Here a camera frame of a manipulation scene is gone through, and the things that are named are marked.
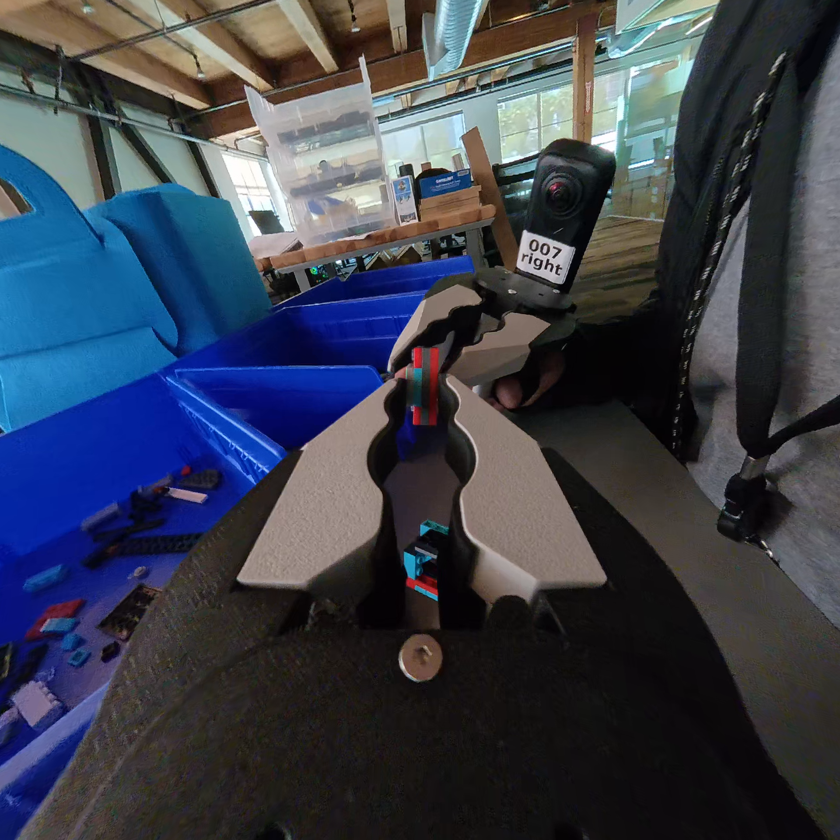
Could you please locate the black lanyard strap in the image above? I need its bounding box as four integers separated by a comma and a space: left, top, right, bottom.
735, 85, 840, 460

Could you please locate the cardboard sheet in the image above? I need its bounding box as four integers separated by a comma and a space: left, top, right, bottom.
459, 126, 521, 271

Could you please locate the black speckled drawstring cord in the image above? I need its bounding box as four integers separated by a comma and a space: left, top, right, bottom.
669, 51, 788, 454

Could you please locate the pile of loose toy bricks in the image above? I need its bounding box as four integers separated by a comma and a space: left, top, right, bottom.
0, 462, 225, 749

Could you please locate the person's right forearm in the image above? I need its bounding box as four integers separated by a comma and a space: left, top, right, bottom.
525, 289, 667, 411

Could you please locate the blue cardboard box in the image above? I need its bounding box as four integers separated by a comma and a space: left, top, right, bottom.
418, 167, 475, 199

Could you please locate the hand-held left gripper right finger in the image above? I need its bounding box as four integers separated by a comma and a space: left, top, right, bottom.
441, 377, 609, 606

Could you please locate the clear plastic drawer organiser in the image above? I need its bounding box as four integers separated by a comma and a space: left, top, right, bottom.
243, 56, 386, 248

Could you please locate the red and teal brick assembly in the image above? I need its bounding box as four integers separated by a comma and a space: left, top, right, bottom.
405, 346, 442, 427

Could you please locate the teal and black brick block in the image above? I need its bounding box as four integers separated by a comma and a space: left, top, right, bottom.
402, 518, 452, 600

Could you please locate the person's black jacket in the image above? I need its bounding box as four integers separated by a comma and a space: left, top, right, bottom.
656, 0, 840, 463

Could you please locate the person's grey sweatshirt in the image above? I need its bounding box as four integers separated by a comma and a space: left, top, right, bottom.
682, 52, 840, 621

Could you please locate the person's right hand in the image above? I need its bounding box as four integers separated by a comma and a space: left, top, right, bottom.
492, 350, 569, 412

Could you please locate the black badge reel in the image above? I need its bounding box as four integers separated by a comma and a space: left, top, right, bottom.
715, 456, 774, 544

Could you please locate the blue plastic bin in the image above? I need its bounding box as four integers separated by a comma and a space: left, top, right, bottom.
271, 255, 476, 316
161, 305, 421, 454
0, 373, 287, 840

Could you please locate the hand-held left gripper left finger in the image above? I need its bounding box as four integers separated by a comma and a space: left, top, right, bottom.
235, 378, 399, 603

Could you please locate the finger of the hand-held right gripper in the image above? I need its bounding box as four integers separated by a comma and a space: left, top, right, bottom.
387, 289, 484, 375
451, 310, 552, 398

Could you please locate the grey desk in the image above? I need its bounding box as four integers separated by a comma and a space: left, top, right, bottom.
384, 397, 840, 837

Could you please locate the small printed card box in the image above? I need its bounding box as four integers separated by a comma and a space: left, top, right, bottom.
392, 176, 421, 226

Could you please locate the wooden box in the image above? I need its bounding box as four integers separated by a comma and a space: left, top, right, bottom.
420, 187, 484, 222

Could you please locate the silver air duct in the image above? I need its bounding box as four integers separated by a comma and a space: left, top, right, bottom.
422, 0, 491, 83

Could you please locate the wooden table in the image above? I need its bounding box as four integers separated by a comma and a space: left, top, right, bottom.
251, 203, 497, 294

